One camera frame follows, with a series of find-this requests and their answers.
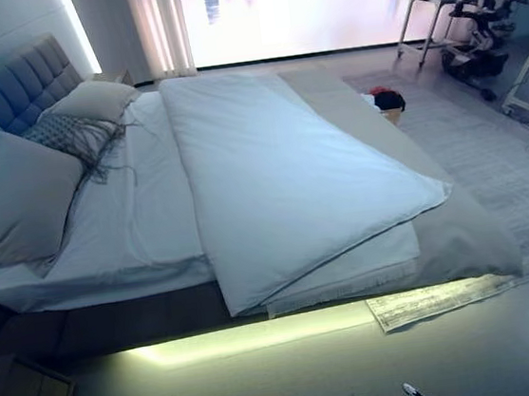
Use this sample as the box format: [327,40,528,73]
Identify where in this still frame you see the white duvet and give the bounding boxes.
[158,47,467,323]

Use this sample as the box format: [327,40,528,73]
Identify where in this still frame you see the white bed sheet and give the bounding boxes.
[0,88,218,318]

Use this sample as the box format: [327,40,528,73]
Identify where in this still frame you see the beige bed runner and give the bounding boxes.
[276,47,526,303]

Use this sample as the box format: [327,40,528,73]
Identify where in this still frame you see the red and black cloth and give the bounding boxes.
[372,81,407,114]

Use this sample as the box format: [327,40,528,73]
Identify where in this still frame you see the small wooden nightstand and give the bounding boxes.
[91,68,133,92]

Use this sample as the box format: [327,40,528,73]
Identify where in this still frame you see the bright large window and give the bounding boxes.
[179,0,453,70]

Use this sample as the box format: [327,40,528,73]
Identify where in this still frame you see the beige pillow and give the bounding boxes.
[34,74,145,134]

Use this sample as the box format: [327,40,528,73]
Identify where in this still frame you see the white sheer curtain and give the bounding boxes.
[124,0,198,80]

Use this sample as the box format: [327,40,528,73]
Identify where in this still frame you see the grey fringed decorative cushion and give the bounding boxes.
[20,102,148,193]

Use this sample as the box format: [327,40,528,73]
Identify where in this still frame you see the pale grey rug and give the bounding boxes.
[340,52,529,338]

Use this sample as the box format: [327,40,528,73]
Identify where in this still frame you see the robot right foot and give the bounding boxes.
[400,378,431,396]

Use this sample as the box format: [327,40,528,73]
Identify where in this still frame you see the large grey pillow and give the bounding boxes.
[0,114,96,266]

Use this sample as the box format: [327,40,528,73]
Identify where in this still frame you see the grey tufted headboard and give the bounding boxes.
[0,29,99,191]

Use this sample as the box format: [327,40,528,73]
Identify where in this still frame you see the white metal cart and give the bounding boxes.
[493,27,529,133]

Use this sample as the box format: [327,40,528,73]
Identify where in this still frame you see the dark brown bed frame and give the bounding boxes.
[0,229,272,370]

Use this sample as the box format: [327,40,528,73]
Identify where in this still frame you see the white wall light strip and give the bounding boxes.
[61,0,103,79]

